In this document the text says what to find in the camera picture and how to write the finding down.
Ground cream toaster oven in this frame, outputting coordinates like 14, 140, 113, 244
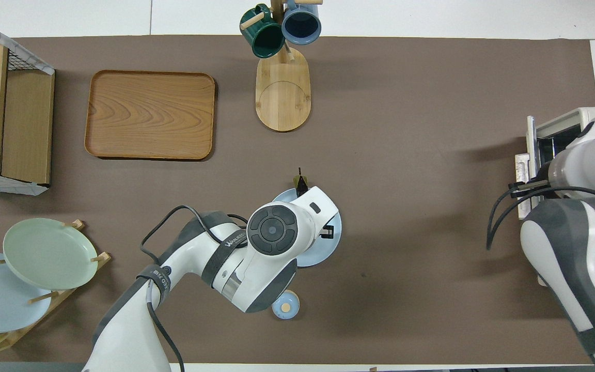
514, 107, 595, 301

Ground wooden mug tree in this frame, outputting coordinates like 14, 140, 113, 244
240, 0, 324, 132

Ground dark green ceramic mug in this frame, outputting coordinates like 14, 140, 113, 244
240, 4, 286, 58

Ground pale green plate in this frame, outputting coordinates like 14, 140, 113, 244
3, 218, 99, 290

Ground small blue lid wooden knob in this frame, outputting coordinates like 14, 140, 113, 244
272, 289, 300, 320

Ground blue ceramic mug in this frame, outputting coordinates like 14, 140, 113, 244
281, 0, 322, 45

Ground dark purple eggplant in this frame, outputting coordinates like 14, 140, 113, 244
292, 167, 309, 198

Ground wooden serving tray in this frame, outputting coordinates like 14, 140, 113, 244
84, 70, 216, 161

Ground brown table mat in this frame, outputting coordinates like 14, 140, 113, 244
0, 35, 595, 365

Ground glass oven door with handle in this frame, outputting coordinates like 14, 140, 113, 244
514, 116, 556, 220

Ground wooden plate rack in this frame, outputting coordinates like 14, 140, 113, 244
0, 220, 111, 354

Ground wire and wood shelf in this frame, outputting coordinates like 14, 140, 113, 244
0, 13, 55, 196

